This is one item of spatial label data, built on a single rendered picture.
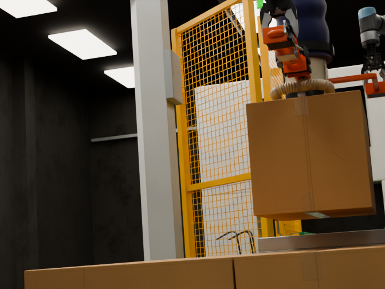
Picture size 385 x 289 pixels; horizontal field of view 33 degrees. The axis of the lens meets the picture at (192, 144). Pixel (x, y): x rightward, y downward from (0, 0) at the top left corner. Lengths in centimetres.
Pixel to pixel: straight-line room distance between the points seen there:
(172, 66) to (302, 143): 175
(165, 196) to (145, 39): 96
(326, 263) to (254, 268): 18
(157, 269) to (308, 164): 76
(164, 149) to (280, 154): 162
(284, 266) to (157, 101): 235
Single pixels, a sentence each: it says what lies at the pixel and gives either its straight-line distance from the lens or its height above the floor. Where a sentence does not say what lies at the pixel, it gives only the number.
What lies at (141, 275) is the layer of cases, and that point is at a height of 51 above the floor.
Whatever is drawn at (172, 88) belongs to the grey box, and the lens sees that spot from 386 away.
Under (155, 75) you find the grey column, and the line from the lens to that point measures 394.
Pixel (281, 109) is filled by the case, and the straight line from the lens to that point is 232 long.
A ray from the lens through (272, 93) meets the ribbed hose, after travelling 247.
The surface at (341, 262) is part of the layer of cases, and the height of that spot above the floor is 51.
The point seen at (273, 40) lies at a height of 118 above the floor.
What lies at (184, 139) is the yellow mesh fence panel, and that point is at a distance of 438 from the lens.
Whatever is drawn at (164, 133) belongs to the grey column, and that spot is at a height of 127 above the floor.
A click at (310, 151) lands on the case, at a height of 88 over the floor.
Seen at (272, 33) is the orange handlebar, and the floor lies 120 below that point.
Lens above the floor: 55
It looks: 10 degrees up
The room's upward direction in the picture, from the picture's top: 4 degrees counter-clockwise
